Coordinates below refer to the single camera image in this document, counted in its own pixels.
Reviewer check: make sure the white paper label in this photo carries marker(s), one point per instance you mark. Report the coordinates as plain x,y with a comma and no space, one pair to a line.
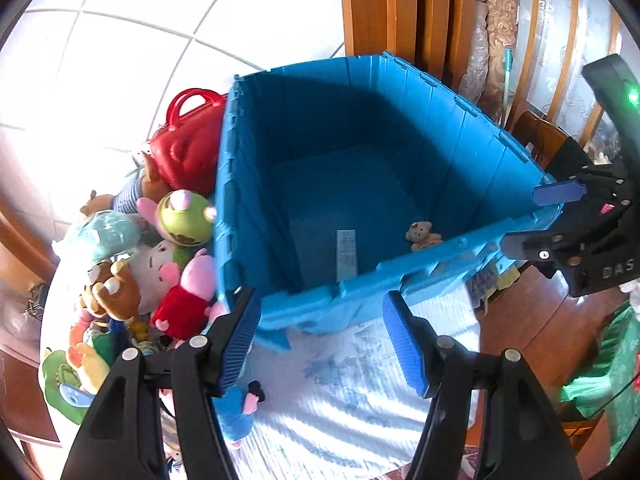
346,255

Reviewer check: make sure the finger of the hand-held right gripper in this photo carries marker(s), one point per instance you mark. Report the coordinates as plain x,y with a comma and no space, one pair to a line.
557,193
545,250

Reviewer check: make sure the yellow patterned fabric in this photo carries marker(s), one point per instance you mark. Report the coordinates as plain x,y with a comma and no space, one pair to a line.
505,277

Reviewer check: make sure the white quilted blanket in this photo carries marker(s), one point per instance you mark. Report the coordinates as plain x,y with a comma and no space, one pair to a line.
325,410

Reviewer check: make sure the wooden wardrobe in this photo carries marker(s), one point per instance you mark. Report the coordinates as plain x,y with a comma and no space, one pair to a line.
390,5

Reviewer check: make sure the patterned brown curtain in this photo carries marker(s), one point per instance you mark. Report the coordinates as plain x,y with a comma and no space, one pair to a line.
500,20

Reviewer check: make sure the small beige teddy bear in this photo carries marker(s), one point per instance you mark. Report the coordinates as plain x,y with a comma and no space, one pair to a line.
419,234

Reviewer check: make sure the green cloth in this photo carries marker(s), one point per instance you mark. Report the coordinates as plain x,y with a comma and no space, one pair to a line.
615,360

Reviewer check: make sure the blue plastic storage container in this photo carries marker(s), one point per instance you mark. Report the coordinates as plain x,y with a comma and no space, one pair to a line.
325,135

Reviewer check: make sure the red toy handbag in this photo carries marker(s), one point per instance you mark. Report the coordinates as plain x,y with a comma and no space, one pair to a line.
185,150

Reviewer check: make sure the brown wooden furniture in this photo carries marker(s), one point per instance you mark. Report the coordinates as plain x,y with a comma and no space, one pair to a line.
20,395

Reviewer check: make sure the teal stick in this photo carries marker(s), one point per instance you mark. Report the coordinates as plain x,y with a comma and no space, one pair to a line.
507,70

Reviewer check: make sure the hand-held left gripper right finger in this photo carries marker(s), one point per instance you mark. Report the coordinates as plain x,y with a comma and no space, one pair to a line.
407,345

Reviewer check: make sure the pink pig plush blue body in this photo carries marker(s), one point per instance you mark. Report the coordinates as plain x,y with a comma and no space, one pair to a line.
235,412

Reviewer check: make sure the pile of plush toys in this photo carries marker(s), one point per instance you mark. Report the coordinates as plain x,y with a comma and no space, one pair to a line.
125,280

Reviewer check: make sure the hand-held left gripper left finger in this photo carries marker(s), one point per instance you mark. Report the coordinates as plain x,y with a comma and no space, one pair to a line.
240,340

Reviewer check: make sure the wooden chair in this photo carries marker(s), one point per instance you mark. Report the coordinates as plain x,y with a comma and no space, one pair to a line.
540,135

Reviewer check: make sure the white lace curtain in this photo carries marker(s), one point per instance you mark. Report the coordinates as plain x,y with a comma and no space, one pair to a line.
565,35

